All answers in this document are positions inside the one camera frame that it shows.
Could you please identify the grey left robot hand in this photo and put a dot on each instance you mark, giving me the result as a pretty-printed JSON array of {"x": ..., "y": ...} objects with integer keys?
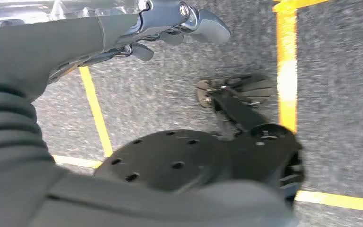
[{"x": 43, "y": 40}]

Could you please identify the grey robot leg shell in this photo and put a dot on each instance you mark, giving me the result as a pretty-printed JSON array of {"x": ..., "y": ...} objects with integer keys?
[{"x": 169, "y": 206}]

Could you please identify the yellow floor tape square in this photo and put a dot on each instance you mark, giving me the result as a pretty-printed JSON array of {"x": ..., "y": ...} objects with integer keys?
[{"x": 286, "y": 78}]

